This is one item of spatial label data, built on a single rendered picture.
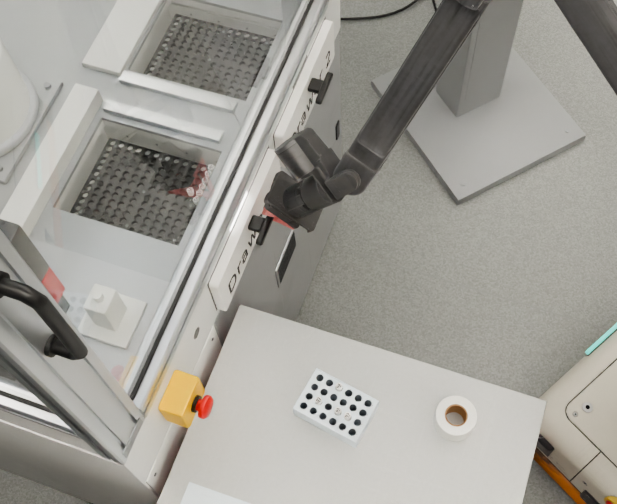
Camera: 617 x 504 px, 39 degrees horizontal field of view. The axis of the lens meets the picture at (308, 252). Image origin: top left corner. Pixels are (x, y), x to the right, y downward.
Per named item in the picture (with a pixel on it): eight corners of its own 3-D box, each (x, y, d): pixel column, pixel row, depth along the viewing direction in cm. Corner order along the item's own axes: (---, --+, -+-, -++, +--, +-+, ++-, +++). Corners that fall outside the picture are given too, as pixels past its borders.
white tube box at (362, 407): (378, 407, 155) (379, 400, 151) (355, 448, 151) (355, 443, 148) (317, 374, 158) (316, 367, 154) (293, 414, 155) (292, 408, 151)
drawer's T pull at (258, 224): (276, 211, 157) (276, 208, 156) (262, 247, 154) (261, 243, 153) (258, 206, 158) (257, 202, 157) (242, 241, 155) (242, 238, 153)
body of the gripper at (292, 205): (275, 172, 151) (298, 160, 145) (320, 203, 155) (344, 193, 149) (261, 202, 148) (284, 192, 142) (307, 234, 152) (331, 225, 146)
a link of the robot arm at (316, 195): (335, 208, 139) (355, 188, 142) (309, 173, 138) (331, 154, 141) (311, 218, 145) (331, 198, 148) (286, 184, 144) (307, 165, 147)
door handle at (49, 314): (98, 351, 98) (44, 281, 81) (88, 372, 97) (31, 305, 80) (59, 338, 99) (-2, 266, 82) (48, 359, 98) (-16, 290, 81)
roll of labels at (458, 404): (482, 423, 152) (485, 417, 149) (453, 449, 151) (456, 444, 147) (454, 394, 155) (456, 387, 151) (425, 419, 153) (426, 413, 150)
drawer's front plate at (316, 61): (334, 55, 182) (333, 19, 172) (286, 169, 170) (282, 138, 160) (326, 53, 182) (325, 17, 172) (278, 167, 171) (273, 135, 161)
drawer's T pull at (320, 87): (333, 76, 170) (333, 71, 169) (320, 106, 167) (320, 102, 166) (316, 71, 170) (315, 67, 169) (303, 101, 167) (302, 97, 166)
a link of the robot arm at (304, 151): (362, 187, 134) (380, 163, 141) (318, 125, 132) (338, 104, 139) (306, 218, 141) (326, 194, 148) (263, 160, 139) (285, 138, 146)
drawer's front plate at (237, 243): (282, 180, 169) (277, 149, 159) (226, 312, 158) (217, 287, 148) (273, 177, 170) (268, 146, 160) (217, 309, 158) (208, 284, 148)
